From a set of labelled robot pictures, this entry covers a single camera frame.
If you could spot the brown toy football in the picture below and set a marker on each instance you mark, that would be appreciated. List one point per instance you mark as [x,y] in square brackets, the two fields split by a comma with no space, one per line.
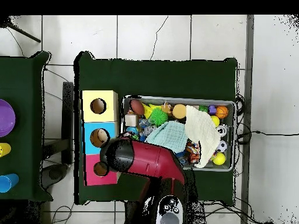
[137,107]

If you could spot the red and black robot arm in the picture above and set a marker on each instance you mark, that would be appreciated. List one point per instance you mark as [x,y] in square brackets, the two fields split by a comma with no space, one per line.
[149,161]

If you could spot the clear mesh bin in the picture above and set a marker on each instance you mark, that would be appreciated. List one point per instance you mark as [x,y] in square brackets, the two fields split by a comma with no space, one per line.
[177,98]

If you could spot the wooden box with three holes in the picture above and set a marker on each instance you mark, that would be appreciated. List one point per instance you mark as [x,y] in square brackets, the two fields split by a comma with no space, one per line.
[88,116]

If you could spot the plain green spiky ball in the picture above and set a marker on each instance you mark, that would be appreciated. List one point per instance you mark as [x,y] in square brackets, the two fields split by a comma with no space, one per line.
[159,116]

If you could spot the plain wooden block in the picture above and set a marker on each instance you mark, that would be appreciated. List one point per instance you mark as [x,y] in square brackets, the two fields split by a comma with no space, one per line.
[131,120]

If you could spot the blue globe ball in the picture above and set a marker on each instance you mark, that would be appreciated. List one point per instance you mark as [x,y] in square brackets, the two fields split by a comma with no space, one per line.
[131,130]

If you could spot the mint green muslin cloth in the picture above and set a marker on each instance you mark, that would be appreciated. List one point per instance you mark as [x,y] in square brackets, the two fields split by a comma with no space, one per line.
[170,134]

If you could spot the dark green tablecloth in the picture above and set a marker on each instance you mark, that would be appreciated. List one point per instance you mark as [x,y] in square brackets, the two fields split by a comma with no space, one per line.
[163,74]

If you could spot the cream muslin cloth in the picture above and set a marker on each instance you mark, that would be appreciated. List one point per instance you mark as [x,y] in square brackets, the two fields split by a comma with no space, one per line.
[203,135]

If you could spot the dark green side table cloth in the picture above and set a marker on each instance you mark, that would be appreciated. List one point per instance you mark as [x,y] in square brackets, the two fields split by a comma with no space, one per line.
[28,93]

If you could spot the purple plate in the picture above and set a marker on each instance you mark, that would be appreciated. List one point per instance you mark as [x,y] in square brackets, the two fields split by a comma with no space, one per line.
[5,117]

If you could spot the yellow cup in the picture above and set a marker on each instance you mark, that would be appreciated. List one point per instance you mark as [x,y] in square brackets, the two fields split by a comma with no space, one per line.
[4,150]

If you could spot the blue cup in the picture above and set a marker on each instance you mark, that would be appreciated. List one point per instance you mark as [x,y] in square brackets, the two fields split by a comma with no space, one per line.
[8,183]

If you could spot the black tripod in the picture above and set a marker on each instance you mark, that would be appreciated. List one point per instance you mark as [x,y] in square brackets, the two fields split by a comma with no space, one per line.
[5,21]

